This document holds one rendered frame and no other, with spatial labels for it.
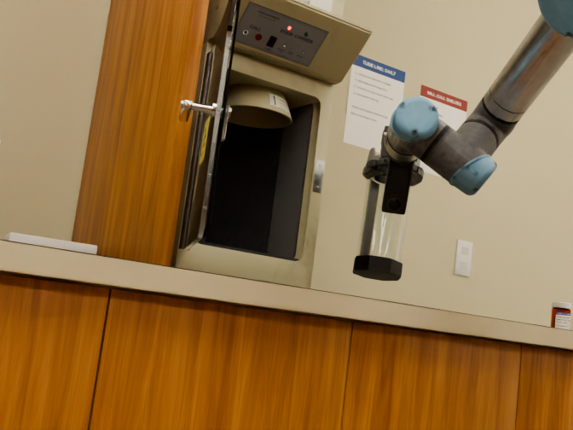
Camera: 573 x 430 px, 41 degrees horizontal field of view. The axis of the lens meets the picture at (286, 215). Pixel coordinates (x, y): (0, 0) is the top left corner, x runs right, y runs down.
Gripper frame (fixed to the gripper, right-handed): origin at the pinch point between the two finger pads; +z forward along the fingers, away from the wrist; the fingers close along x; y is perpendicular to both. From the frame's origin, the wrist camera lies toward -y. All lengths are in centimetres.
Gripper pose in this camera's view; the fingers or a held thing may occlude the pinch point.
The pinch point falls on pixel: (389, 182)
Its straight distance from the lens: 162.0
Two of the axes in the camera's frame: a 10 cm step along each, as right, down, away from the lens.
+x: -9.9, -1.6, 0.5
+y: 1.7, -9.6, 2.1
